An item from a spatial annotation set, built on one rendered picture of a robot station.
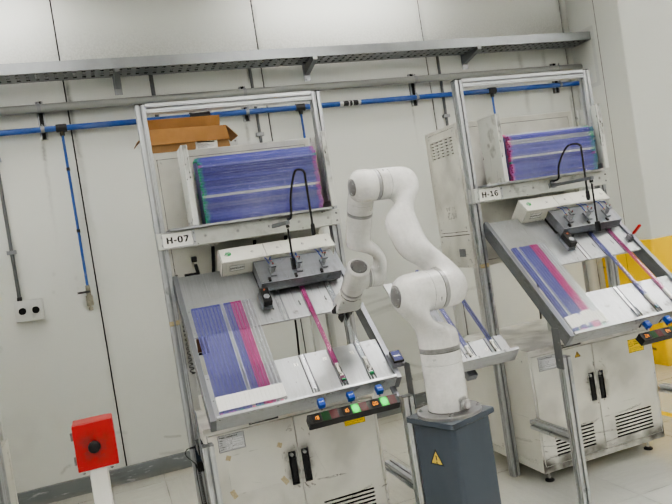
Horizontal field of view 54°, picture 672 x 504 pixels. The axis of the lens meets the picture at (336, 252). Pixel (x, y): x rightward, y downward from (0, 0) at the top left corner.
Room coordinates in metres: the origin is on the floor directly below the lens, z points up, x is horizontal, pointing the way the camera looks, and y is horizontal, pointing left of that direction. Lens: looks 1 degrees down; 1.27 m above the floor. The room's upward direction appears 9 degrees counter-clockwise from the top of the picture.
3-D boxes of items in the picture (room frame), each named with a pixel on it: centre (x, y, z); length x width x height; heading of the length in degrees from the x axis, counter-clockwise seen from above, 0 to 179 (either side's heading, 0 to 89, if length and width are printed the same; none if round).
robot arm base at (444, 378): (1.94, -0.26, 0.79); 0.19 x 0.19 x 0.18
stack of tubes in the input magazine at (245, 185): (2.80, 0.28, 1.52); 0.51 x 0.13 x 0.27; 109
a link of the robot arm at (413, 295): (1.93, -0.23, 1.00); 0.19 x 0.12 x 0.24; 113
